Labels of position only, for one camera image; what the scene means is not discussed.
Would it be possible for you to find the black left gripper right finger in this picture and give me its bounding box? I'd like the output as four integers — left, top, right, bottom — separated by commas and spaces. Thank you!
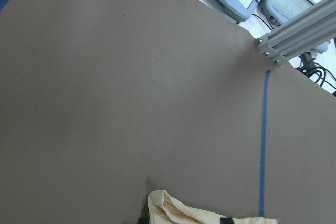
220, 217, 234, 224

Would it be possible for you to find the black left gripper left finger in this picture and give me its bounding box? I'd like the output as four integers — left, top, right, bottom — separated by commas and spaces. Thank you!
137, 217, 149, 224

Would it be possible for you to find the cream long-sleeve printed shirt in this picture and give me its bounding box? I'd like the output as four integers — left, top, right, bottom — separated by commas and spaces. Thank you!
147, 190, 278, 224

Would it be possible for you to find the aluminium frame post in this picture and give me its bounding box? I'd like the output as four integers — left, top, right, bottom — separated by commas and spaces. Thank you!
256, 0, 335, 66

